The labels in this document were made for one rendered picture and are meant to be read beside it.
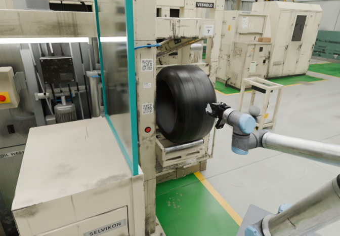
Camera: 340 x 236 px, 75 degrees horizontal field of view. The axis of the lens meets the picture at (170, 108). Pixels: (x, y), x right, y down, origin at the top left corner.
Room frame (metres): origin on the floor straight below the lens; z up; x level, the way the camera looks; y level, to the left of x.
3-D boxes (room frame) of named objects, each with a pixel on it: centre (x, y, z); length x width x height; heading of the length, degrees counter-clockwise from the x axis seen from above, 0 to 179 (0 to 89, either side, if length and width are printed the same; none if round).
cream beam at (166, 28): (1.86, -0.02, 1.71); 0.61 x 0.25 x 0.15; 116
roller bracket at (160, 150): (1.46, 0.12, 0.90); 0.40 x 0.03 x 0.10; 26
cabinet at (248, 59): (6.04, -2.13, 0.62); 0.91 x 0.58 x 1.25; 116
